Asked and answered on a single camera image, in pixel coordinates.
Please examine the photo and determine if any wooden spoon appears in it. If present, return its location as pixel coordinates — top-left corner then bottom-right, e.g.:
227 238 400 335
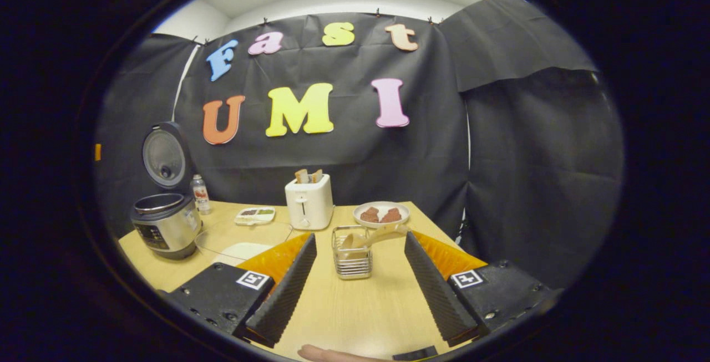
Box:
339 223 410 252

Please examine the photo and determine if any thin toaster cable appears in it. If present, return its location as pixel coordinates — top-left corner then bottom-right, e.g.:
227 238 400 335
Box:
194 218 295 266

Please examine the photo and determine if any black silver rice cooker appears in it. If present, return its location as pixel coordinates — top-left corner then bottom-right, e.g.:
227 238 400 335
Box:
130 122 203 261

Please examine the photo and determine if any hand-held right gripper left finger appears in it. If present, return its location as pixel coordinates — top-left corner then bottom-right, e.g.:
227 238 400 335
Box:
158 233 318 349

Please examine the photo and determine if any metal wire chopstick holder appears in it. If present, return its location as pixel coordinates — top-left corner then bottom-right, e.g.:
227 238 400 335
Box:
332 226 373 280

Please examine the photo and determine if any white rice container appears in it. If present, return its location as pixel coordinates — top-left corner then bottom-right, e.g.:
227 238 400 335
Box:
214 242 273 267

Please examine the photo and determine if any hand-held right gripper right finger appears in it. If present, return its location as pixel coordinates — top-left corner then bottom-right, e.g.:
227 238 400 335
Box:
404 231 564 347

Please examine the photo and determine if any white toaster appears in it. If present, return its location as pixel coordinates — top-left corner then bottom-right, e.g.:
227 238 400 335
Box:
285 174 334 231

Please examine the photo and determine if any white divided condiment dish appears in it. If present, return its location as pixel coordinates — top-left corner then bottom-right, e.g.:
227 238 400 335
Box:
234 207 276 226

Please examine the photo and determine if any white round plate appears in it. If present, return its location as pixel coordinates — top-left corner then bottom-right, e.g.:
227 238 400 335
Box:
353 201 411 228

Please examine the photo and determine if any small clear bottle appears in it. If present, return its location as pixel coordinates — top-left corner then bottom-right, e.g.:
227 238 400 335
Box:
190 174 211 216

